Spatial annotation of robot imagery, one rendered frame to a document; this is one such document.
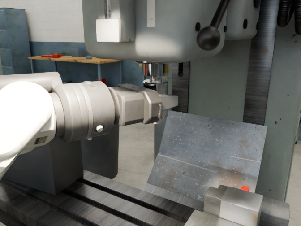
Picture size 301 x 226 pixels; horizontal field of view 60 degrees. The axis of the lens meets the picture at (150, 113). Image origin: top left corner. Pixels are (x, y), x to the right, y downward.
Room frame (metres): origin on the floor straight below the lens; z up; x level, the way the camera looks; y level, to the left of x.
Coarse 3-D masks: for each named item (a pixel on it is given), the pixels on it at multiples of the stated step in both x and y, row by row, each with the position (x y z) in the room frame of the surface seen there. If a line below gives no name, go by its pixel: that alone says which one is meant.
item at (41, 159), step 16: (48, 144) 0.60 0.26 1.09; (64, 144) 0.65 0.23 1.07; (80, 144) 0.71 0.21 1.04; (16, 160) 0.66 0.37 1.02; (32, 160) 0.63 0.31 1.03; (48, 160) 0.61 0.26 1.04; (64, 160) 0.64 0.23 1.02; (80, 160) 0.70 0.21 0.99; (16, 176) 0.66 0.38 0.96; (32, 176) 0.63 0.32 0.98; (48, 176) 0.61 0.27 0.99; (64, 176) 0.64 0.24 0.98; (80, 176) 0.70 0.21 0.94; (48, 192) 0.61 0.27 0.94
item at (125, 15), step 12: (108, 0) 0.37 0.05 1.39; (120, 0) 0.36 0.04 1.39; (132, 0) 0.38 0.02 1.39; (108, 12) 0.37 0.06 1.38; (120, 12) 0.36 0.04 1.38; (132, 12) 0.38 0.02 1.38; (96, 24) 0.38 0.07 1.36; (108, 24) 0.37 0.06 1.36; (120, 24) 0.36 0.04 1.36; (132, 24) 0.38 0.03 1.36; (108, 36) 0.37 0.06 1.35; (120, 36) 0.36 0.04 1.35; (132, 36) 0.38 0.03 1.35
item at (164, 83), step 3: (144, 81) 0.47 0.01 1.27; (147, 81) 0.47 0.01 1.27; (150, 81) 0.47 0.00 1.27; (162, 81) 0.47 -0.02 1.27; (165, 81) 0.47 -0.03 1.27; (144, 84) 0.47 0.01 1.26; (147, 84) 0.46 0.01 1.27; (150, 84) 0.46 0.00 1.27; (153, 84) 0.45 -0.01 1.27; (156, 84) 0.45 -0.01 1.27; (159, 84) 0.46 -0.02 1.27; (162, 84) 0.46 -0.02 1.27; (165, 84) 0.46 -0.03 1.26; (147, 87) 0.46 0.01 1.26; (150, 87) 0.46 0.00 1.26; (153, 87) 0.45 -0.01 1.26; (156, 87) 0.45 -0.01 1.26; (159, 87) 0.46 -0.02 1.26; (162, 87) 0.46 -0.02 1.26
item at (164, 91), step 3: (165, 87) 0.46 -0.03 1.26; (156, 90) 0.45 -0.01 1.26; (159, 90) 0.46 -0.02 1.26; (162, 90) 0.46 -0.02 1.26; (165, 90) 0.46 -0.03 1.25; (159, 93) 0.46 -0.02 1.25; (162, 93) 0.46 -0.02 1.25; (165, 93) 0.46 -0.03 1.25; (165, 111) 0.46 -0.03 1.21; (165, 114) 0.46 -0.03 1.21; (162, 117) 0.46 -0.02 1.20; (165, 117) 0.46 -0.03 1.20
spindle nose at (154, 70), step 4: (144, 64) 0.46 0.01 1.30; (148, 64) 0.46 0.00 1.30; (152, 64) 0.45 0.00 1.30; (156, 64) 0.45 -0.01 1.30; (160, 64) 0.46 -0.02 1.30; (164, 64) 0.46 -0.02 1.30; (168, 64) 0.47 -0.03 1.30; (144, 68) 0.46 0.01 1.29; (148, 68) 0.46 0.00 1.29; (152, 68) 0.45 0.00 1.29; (156, 68) 0.45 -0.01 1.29; (160, 68) 0.46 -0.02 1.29; (164, 68) 0.46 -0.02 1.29; (168, 68) 0.47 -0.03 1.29; (144, 72) 0.46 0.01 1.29; (148, 72) 0.46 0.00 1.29; (152, 72) 0.45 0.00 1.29; (156, 72) 0.45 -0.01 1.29; (160, 72) 0.46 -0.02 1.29; (164, 72) 0.46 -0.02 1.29; (152, 76) 0.46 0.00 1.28; (156, 76) 0.45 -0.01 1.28; (160, 76) 0.46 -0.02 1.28
